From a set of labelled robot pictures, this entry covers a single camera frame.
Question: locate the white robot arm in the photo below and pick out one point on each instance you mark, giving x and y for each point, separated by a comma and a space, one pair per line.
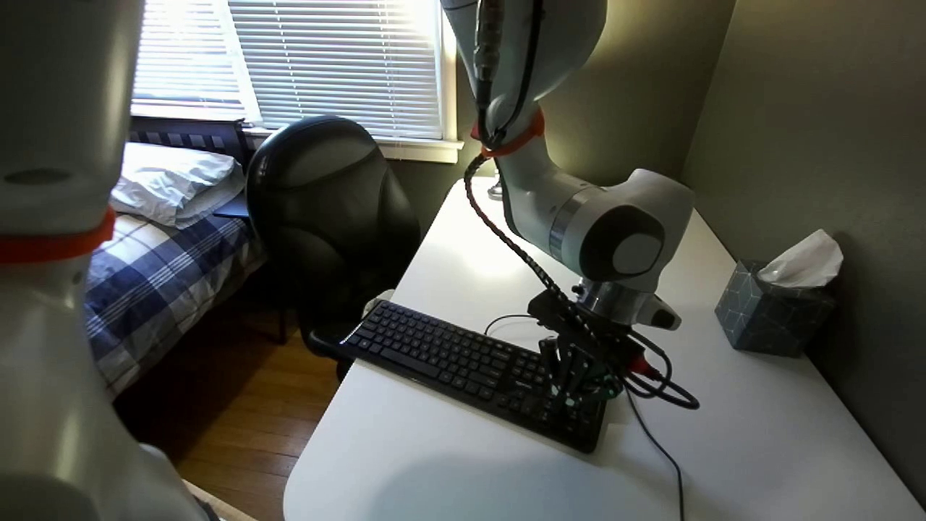
616, 239

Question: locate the blue plaid bedspread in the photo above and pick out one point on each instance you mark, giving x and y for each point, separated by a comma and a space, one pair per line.
150, 284

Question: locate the blue patterned tissue box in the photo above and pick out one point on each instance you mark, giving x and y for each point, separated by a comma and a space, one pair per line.
784, 302

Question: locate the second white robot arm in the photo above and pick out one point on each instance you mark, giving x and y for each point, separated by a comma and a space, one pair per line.
65, 109

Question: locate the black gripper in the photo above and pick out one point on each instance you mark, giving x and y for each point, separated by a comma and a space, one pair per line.
586, 356

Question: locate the black computer keyboard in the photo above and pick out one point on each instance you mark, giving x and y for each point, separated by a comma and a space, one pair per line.
476, 368

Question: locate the white pillow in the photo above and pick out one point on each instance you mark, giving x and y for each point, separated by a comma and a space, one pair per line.
175, 185

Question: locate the white window blinds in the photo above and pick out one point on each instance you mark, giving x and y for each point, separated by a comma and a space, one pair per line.
272, 62

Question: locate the black office chair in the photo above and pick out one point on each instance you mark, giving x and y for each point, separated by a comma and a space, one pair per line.
334, 220

